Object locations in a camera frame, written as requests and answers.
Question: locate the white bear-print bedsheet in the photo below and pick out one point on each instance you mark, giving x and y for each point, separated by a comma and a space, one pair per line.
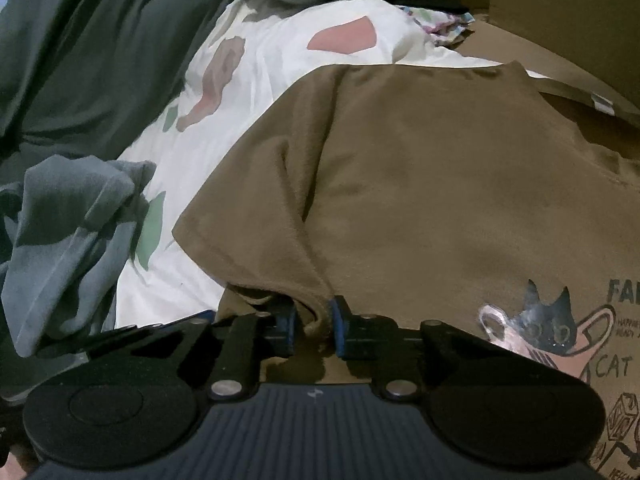
260, 60

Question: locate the flattened cardboard box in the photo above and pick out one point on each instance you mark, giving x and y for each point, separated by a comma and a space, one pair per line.
550, 20

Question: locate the small floral cloth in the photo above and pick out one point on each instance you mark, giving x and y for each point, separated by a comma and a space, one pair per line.
440, 22

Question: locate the grey-blue garment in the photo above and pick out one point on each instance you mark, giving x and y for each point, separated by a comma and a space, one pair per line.
65, 240

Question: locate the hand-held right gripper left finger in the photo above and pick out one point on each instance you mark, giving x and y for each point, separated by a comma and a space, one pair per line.
287, 327

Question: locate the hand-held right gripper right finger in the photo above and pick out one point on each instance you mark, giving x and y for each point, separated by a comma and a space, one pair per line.
340, 325

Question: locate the brown printed t-shirt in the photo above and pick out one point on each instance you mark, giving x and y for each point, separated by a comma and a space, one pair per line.
425, 185

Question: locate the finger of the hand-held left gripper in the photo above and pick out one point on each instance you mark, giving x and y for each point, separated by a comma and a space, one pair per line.
145, 329

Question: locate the dark green pillow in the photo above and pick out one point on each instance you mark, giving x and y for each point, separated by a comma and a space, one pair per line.
100, 50
75, 147

